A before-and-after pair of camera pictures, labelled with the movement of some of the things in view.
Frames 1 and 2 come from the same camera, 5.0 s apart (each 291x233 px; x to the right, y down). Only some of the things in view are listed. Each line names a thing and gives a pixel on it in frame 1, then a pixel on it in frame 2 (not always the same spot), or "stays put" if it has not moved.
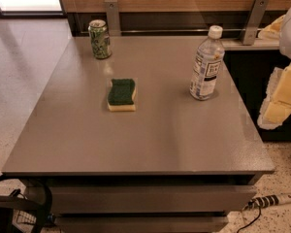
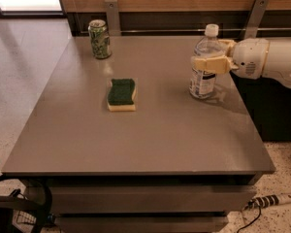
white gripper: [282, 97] → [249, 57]
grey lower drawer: [141, 224] stays put
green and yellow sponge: [121, 94] stays put
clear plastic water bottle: [207, 66] stays put
